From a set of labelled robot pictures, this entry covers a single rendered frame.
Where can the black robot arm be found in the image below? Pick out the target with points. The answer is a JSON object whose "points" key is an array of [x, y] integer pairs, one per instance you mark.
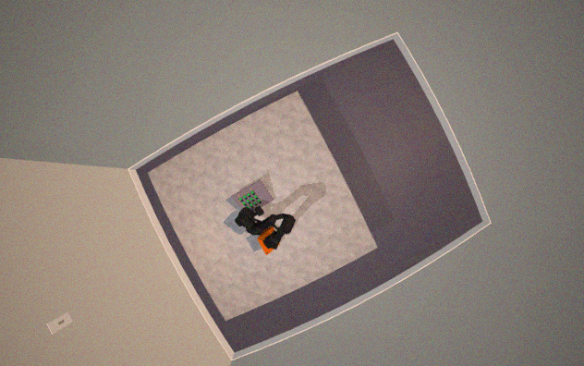
{"points": [[271, 241]]}

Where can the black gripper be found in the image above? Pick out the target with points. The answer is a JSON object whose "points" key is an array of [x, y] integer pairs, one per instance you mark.
{"points": [[258, 211]]}

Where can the pinkish-mauve switch panel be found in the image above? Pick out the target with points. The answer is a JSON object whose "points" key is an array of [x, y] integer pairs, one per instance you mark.
{"points": [[253, 196]]}

